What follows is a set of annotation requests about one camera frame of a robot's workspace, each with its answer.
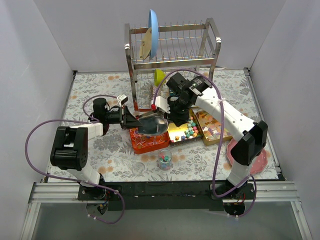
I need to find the orange lollipop candy tin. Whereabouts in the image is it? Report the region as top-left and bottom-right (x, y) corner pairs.
(129, 128), (170, 155)

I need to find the metal scoop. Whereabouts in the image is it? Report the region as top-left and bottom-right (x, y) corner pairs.
(137, 111), (169, 136)

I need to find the star candy tin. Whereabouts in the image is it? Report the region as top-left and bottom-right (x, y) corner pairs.
(168, 109), (203, 147)

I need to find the gold tin of candies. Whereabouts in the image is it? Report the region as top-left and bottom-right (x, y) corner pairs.
(195, 110), (222, 146)

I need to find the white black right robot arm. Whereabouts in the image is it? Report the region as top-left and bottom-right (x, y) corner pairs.
(162, 69), (268, 199)

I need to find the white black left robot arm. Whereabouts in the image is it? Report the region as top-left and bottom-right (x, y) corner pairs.
(50, 94), (142, 200)

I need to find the yellow-green bowl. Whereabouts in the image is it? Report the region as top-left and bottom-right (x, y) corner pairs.
(154, 69), (166, 87)

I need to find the patterned ceramic bowl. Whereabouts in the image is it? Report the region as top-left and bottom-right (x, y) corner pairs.
(149, 85), (157, 101)

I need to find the steel two-tier dish rack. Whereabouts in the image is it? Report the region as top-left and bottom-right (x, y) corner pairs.
(124, 17), (222, 112)

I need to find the clear jar lid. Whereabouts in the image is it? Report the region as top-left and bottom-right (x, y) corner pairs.
(131, 162), (146, 176)

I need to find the clear glass jar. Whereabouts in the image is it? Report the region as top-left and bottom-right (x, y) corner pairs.
(158, 149), (173, 171)

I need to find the beige plate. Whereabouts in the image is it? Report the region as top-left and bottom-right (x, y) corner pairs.
(139, 27), (152, 60)

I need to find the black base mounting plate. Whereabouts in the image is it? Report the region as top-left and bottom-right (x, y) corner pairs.
(77, 180), (255, 211)

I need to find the light blue plate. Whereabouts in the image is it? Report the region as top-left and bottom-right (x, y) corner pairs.
(148, 9), (159, 59)

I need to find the pink polka dot plate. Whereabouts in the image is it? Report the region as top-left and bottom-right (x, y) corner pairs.
(226, 139), (268, 175)

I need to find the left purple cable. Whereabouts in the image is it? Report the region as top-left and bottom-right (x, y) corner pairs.
(24, 94), (126, 225)

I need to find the purple cable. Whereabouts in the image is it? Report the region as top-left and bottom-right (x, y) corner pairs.
(152, 69), (257, 217)
(24, 94), (126, 225)

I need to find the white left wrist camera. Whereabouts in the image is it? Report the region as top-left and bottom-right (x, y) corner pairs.
(116, 94), (128, 107)

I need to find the aluminium frame rail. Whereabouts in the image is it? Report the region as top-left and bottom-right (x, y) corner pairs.
(28, 181), (312, 240)

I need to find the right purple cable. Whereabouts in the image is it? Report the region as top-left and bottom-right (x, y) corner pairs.
(152, 69), (257, 217)

